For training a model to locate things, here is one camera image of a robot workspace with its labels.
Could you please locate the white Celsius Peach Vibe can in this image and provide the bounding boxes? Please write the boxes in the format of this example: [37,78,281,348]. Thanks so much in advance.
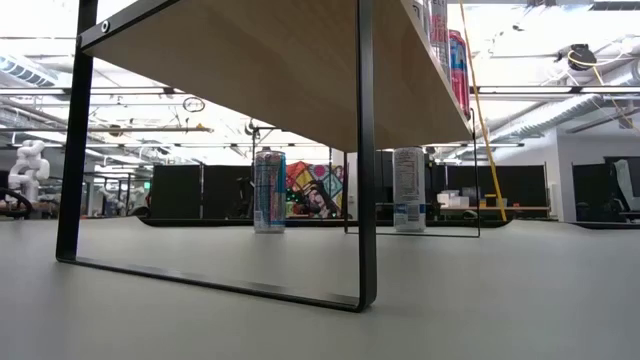
[418,0,450,76]

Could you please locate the blue silver Red Bull can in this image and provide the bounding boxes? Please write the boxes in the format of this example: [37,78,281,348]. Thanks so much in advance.
[253,150,287,235]

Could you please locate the black cable reel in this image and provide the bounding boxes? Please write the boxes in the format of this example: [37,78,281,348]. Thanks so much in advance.
[567,43,599,72]

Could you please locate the yellow extension cable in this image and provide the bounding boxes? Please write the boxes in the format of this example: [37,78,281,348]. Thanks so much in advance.
[458,0,509,222]

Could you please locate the wooden shelf with black frame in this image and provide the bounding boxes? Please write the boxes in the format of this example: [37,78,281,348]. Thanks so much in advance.
[55,0,482,314]

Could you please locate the round black hanging ring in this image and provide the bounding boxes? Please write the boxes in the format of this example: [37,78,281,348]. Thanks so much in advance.
[181,96,207,114]

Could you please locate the black aluminium table frame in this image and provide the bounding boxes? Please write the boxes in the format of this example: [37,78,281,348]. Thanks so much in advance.
[134,214,640,231]

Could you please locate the white box stack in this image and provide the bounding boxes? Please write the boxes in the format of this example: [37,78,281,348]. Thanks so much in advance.
[437,189,471,210]

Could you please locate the red Fanta soda can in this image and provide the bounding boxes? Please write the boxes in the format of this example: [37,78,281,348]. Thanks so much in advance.
[447,28,472,121]

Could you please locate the colourful mural painting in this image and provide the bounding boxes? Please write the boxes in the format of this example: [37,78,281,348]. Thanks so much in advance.
[285,160,345,220]

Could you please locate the black partition panel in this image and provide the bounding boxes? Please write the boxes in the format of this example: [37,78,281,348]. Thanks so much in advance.
[374,149,549,221]
[149,164,255,221]
[572,162,619,224]

